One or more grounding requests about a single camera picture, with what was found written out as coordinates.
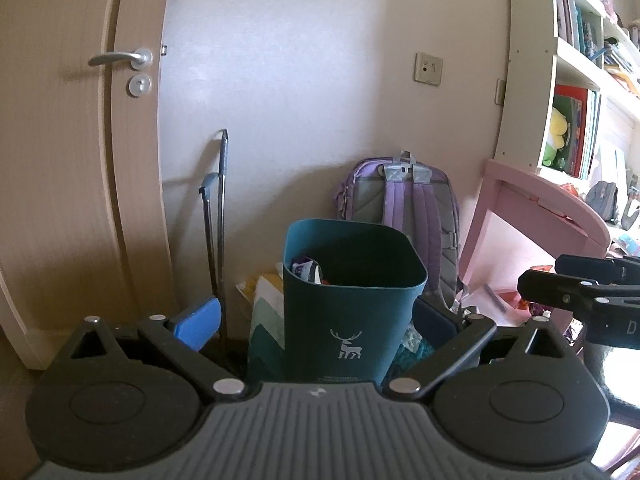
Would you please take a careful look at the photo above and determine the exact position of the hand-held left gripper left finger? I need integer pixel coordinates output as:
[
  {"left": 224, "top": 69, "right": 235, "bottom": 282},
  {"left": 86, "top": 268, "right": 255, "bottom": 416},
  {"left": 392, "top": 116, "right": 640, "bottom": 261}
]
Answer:
[{"left": 42, "top": 296, "right": 251, "bottom": 403}]

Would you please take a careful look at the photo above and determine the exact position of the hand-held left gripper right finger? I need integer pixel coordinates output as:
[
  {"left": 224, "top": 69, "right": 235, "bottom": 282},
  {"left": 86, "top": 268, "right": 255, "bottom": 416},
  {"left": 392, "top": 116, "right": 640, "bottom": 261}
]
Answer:
[{"left": 382, "top": 296, "right": 596, "bottom": 403}]

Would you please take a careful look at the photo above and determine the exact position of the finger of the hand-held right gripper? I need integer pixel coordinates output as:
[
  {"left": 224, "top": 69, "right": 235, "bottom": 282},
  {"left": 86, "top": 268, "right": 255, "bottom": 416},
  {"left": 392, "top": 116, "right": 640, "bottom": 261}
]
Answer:
[
  {"left": 555, "top": 254, "right": 640, "bottom": 286},
  {"left": 517, "top": 269, "right": 601, "bottom": 318}
]

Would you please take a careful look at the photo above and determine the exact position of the teal bin with deer print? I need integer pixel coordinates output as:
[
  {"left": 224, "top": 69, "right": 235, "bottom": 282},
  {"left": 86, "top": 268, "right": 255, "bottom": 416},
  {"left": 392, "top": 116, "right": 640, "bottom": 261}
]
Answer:
[{"left": 282, "top": 218, "right": 428, "bottom": 386}]

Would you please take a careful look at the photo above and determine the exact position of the printed foil packet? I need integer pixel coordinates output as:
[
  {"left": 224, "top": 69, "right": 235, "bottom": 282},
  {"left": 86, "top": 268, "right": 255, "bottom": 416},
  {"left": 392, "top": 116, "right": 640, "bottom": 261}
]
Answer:
[{"left": 291, "top": 258, "right": 323, "bottom": 285}]

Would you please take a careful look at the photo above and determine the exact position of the small grey bag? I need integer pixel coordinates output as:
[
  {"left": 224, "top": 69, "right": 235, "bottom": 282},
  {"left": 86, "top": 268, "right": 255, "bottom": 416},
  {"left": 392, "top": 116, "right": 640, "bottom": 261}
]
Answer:
[{"left": 585, "top": 180, "right": 618, "bottom": 221}]

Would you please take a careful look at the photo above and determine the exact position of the teal white zigzag quilted blanket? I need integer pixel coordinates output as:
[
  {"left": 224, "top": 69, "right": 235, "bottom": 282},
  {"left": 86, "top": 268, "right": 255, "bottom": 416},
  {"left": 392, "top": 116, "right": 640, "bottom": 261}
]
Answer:
[{"left": 235, "top": 272, "right": 436, "bottom": 386}]

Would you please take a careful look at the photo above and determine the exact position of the pink wooden desk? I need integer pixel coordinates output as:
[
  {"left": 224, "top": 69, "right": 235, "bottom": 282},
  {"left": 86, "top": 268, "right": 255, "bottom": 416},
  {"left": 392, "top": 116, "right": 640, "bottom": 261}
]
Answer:
[{"left": 457, "top": 159, "right": 613, "bottom": 341}]

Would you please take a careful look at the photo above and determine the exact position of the purple grey backpack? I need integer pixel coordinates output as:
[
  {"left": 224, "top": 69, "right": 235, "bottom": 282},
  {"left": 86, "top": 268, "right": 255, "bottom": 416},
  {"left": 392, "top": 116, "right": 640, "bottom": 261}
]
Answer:
[{"left": 336, "top": 150, "right": 468, "bottom": 311}]

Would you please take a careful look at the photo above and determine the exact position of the yellow green plush toy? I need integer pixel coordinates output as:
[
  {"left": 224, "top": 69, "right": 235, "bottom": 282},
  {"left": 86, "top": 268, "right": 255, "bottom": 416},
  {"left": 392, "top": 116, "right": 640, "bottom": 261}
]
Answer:
[{"left": 542, "top": 107, "right": 571, "bottom": 168}]

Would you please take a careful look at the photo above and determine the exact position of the row of upright books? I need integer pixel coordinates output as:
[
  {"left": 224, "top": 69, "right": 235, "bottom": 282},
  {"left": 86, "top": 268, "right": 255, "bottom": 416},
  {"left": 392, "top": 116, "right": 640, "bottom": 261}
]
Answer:
[
  {"left": 555, "top": 0, "right": 603, "bottom": 58},
  {"left": 552, "top": 85, "right": 603, "bottom": 181}
]

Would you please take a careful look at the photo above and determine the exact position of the beige wooden door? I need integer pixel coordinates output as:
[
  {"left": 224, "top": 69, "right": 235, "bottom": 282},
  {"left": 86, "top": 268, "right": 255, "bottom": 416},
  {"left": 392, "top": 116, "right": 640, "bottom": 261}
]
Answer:
[{"left": 0, "top": 0, "right": 176, "bottom": 371}]

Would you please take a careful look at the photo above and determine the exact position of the white bookshelf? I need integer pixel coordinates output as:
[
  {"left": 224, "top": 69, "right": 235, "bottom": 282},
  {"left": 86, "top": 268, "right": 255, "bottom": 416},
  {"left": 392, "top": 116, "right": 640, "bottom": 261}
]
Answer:
[{"left": 492, "top": 0, "right": 640, "bottom": 241}]

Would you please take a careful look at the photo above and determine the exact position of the beige wall outlet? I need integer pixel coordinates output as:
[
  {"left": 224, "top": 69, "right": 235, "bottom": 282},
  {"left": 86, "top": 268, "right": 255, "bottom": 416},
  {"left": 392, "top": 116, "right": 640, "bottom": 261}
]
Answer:
[{"left": 413, "top": 51, "right": 444, "bottom": 86}]

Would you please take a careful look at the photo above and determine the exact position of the silver door handle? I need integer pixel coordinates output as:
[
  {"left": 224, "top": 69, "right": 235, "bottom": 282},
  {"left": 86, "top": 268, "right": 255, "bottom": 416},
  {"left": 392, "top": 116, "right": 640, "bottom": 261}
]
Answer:
[{"left": 88, "top": 47, "right": 153, "bottom": 72}]

